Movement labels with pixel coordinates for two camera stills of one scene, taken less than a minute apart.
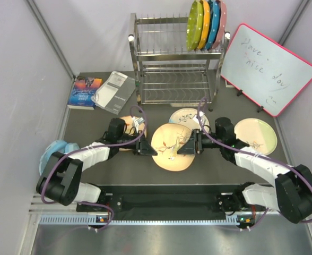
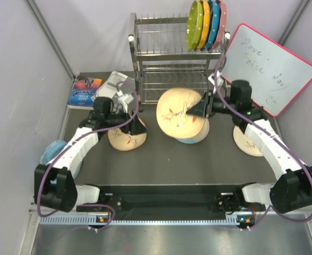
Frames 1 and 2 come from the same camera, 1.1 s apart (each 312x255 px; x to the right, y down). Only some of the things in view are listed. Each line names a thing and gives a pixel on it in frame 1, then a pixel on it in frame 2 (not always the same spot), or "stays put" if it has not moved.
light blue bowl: [57, 146] stays put
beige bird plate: [167, 139] -> [172, 116]
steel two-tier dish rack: [166, 73] stays put
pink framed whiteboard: [266, 71] stays put
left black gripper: [143, 147] -> [134, 126]
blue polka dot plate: [215, 17] stays put
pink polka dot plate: [222, 23] stays put
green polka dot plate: [195, 25] stays put
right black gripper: [194, 145] -> [199, 109]
